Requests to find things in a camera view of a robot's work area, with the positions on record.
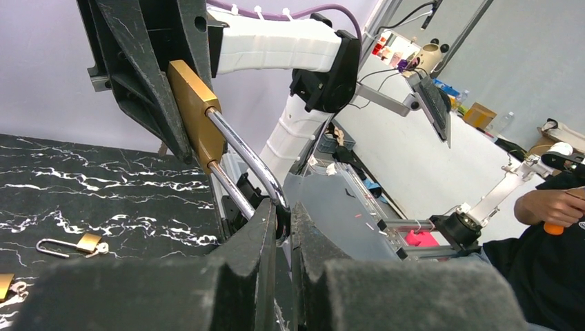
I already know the large brass padlock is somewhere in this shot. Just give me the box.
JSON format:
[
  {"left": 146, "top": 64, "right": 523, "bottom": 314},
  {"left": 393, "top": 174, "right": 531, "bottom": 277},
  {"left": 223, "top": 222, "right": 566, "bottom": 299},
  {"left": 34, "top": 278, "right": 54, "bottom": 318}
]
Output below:
[{"left": 167, "top": 60, "right": 291, "bottom": 245}]

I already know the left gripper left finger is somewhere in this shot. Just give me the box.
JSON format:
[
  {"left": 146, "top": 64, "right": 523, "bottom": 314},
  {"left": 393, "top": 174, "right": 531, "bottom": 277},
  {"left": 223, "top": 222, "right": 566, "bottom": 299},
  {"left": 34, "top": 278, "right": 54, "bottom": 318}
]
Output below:
[{"left": 13, "top": 200, "right": 277, "bottom": 330}]

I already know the person in black shirt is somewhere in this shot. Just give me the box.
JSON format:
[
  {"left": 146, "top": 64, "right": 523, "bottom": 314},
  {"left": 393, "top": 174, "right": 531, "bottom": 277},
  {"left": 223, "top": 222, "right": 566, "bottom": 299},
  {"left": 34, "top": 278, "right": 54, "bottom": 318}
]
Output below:
[{"left": 472, "top": 173, "right": 584, "bottom": 330}]

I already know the small open brass padlock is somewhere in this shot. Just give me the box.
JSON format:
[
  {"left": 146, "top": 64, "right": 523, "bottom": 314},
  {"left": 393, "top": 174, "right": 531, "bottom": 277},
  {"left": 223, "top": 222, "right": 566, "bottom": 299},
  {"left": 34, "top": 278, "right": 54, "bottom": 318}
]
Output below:
[{"left": 35, "top": 233, "right": 109, "bottom": 259}]

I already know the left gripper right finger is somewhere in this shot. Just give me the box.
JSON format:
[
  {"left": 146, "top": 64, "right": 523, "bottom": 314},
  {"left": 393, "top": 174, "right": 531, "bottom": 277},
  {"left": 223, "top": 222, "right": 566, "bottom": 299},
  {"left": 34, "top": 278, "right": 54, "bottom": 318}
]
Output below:
[{"left": 290, "top": 203, "right": 528, "bottom": 330}]

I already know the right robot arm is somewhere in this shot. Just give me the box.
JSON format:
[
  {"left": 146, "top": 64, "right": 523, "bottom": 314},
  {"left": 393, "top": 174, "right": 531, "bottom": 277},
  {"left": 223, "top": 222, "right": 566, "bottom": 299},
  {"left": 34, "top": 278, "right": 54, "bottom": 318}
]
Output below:
[{"left": 77, "top": 1, "right": 361, "bottom": 182}]

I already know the monitor on arm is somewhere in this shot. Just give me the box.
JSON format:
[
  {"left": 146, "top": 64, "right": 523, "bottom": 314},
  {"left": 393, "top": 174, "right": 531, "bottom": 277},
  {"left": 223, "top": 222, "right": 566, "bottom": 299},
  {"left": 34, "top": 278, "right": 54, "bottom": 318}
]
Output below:
[{"left": 355, "top": 70, "right": 452, "bottom": 147}]

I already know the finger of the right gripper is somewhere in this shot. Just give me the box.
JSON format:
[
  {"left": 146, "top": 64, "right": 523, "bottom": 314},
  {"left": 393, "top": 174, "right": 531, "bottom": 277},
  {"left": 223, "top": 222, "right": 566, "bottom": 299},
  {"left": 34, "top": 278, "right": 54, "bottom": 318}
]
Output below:
[
  {"left": 177, "top": 0, "right": 213, "bottom": 90},
  {"left": 77, "top": 1, "right": 192, "bottom": 164}
]

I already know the cardboard box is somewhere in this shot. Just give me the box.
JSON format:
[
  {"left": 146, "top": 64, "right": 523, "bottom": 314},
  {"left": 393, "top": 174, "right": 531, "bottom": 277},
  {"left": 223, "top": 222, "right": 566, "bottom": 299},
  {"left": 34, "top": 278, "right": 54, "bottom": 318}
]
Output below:
[{"left": 463, "top": 102, "right": 497, "bottom": 130}]

